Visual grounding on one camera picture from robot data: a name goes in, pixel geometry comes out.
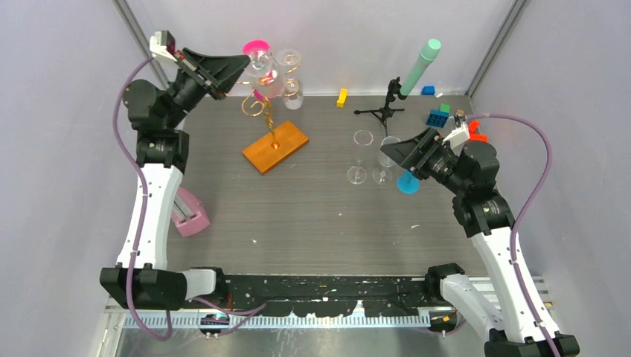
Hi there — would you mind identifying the clear round wine glass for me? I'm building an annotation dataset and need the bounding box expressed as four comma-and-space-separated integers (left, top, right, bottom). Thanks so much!
372, 136, 400, 185

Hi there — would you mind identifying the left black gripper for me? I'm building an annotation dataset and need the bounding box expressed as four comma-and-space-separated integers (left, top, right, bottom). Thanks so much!
165, 48, 252, 129

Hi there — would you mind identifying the pink wine glass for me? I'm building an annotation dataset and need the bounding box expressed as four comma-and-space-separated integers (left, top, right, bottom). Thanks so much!
243, 39, 274, 100

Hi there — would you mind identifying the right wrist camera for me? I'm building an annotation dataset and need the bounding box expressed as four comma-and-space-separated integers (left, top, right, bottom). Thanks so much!
443, 115, 470, 149

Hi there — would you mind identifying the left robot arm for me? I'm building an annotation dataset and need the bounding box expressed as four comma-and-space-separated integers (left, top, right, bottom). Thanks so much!
99, 48, 250, 311

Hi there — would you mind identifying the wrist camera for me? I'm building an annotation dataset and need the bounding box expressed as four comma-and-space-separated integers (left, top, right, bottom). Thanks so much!
149, 30, 185, 63
443, 115, 470, 149

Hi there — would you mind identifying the yellow block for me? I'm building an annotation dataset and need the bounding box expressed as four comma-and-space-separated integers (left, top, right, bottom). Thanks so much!
336, 88, 347, 108

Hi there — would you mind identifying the mint green microphone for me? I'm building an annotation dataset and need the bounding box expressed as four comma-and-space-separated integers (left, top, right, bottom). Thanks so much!
400, 39, 442, 97

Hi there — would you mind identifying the black tripod microphone stand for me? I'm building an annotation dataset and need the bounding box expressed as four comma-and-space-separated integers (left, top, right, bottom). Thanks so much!
353, 77, 407, 137

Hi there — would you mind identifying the clear flute wine glass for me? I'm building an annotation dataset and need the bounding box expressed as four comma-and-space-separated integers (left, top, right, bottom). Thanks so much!
347, 129, 374, 185

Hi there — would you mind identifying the gold wire wine glass rack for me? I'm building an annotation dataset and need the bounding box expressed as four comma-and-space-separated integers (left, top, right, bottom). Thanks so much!
241, 48, 309, 175

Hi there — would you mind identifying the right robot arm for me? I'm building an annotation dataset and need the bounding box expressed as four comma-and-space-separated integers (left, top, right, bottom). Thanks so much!
380, 129, 580, 356

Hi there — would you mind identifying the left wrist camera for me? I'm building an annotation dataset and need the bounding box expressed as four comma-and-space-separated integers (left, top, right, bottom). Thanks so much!
149, 30, 185, 63

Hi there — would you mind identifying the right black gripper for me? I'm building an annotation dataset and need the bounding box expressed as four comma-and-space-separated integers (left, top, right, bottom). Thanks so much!
382, 126, 470, 195

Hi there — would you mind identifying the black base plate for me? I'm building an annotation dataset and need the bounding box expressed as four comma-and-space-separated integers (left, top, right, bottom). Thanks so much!
217, 274, 455, 318

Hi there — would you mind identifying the blue wine glass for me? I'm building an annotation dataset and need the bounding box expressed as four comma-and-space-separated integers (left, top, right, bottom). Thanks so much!
396, 170, 420, 195

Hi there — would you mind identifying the pink holder box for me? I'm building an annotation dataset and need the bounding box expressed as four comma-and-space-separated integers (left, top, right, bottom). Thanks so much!
171, 187, 211, 237

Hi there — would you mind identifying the small blue block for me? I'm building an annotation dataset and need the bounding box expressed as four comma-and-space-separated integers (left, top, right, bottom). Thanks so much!
421, 86, 436, 96

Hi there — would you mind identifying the blue lego brick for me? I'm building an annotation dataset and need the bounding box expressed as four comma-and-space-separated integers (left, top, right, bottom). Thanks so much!
426, 109, 449, 129

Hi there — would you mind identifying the red L-shaped block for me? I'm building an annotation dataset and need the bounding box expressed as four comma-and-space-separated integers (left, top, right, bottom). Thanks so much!
467, 120, 489, 143

